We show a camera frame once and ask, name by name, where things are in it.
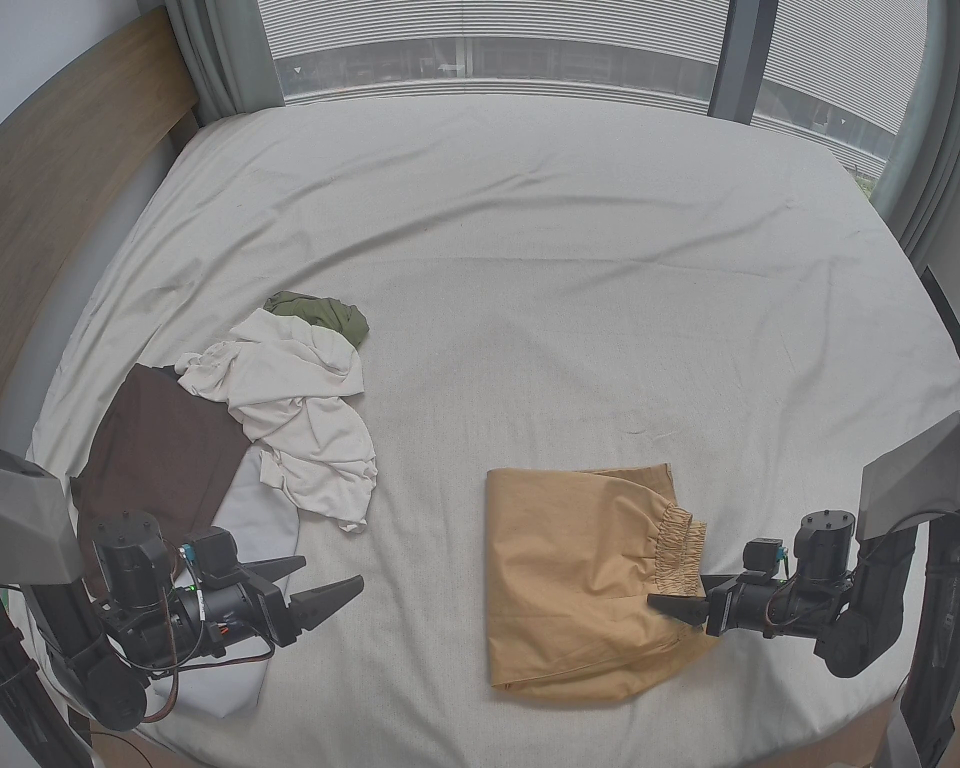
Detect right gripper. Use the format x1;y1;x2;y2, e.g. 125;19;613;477
645;573;785;639

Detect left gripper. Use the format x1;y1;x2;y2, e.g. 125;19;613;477
196;554;366;650

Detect tan shorts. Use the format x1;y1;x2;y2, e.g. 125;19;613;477
483;463;711;705

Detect bed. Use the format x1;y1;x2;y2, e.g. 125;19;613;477
0;7;960;768

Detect pale grey garment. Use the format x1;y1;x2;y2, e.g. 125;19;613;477
146;448;303;723

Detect white garment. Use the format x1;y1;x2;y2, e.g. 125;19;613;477
174;307;378;535

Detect brown garment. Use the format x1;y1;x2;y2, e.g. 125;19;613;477
71;363;254;594

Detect green garment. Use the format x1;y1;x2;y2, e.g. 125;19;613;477
262;290;371;351

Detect grey-green curtain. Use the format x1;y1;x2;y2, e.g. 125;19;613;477
161;0;288;125
868;0;960;260

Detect window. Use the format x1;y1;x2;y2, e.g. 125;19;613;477
255;0;935;185

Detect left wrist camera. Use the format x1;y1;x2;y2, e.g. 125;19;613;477
180;526;243;591

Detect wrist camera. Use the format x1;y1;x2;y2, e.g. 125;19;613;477
180;526;243;591
742;536;789;579

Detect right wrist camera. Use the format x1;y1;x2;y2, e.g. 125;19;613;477
742;536;789;579

